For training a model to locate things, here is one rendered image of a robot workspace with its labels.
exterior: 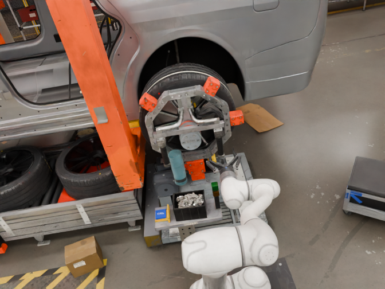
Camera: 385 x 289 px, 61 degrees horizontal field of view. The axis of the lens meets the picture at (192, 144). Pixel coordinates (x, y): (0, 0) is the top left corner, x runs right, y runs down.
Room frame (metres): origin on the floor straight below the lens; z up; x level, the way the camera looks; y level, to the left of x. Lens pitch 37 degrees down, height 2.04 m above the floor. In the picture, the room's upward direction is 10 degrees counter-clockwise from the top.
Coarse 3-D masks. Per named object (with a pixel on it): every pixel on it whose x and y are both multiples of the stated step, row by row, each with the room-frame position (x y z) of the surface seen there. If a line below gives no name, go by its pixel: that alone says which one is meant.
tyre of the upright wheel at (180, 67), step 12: (168, 72) 1.97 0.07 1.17; (180, 72) 1.92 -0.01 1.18; (192, 72) 1.91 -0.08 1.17; (204, 72) 1.94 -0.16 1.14; (216, 72) 2.05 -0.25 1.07; (156, 84) 1.89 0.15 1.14; (168, 84) 1.85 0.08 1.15; (180, 84) 1.85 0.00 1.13; (192, 84) 1.84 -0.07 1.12; (204, 84) 1.84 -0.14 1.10; (156, 96) 1.85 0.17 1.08; (228, 96) 1.84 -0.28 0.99; (144, 120) 1.85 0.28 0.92; (144, 132) 1.85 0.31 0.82
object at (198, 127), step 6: (222, 120) 1.59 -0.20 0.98; (186, 126) 1.60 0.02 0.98; (192, 126) 1.59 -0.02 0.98; (198, 126) 1.58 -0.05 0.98; (204, 126) 1.57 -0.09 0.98; (210, 126) 1.57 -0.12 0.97; (216, 126) 1.57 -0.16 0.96; (222, 126) 1.57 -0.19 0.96; (162, 132) 1.58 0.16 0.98; (168, 132) 1.58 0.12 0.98; (174, 132) 1.58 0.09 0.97; (180, 132) 1.57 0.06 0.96; (186, 132) 1.57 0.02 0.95
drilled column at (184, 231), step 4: (180, 228) 1.37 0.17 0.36; (184, 228) 1.37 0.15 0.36; (188, 228) 1.39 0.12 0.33; (192, 228) 1.37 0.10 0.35; (180, 232) 1.37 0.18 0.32; (184, 232) 1.37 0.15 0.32; (188, 232) 1.37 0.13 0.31; (192, 232) 1.37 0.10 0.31; (180, 236) 1.37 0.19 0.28; (184, 236) 1.37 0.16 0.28
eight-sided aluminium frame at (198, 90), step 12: (168, 96) 1.76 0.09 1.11; (180, 96) 1.76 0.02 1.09; (204, 96) 1.76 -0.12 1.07; (216, 96) 1.80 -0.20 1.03; (156, 108) 1.77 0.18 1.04; (228, 108) 1.76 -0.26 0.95; (228, 120) 1.76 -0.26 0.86; (228, 132) 1.75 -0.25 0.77; (156, 144) 1.77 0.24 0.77; (216, 144) 1.76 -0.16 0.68; (192, 156) 1.76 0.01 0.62; (204, 156) 1.77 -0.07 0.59
